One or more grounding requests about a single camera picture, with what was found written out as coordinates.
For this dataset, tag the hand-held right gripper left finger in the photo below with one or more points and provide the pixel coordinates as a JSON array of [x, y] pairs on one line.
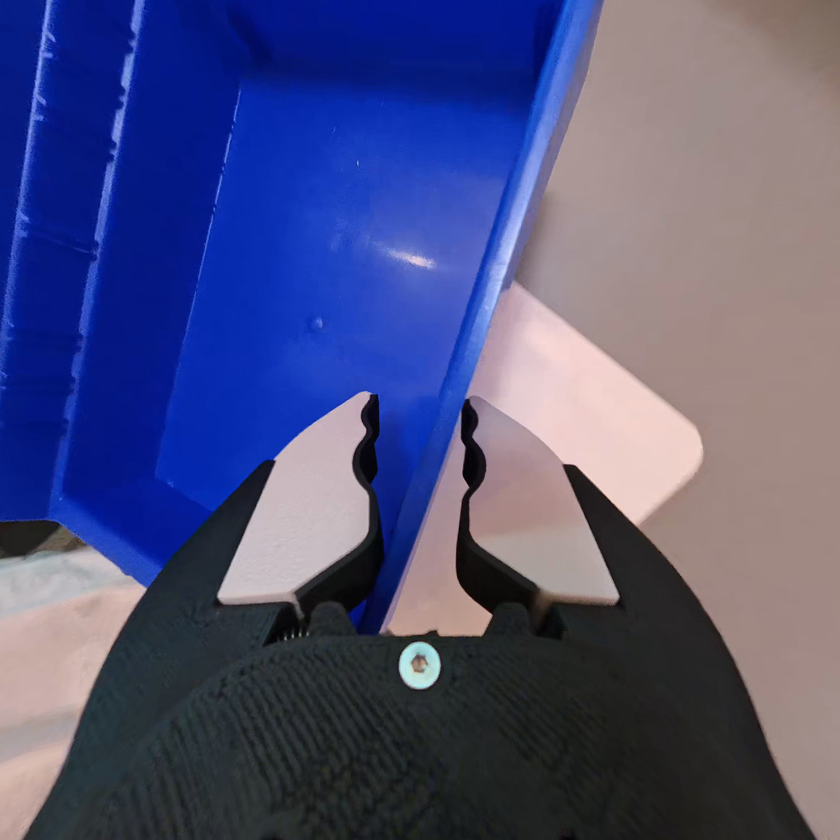
[[302, 525]]

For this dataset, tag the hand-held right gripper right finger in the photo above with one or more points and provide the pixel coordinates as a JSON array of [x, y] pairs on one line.
[[538, 525]]

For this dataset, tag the white whiteboard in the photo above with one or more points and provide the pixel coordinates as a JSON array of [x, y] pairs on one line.
[[577, 407]]

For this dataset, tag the blue plastic bin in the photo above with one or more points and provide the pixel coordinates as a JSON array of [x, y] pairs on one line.
[[328, 229]]

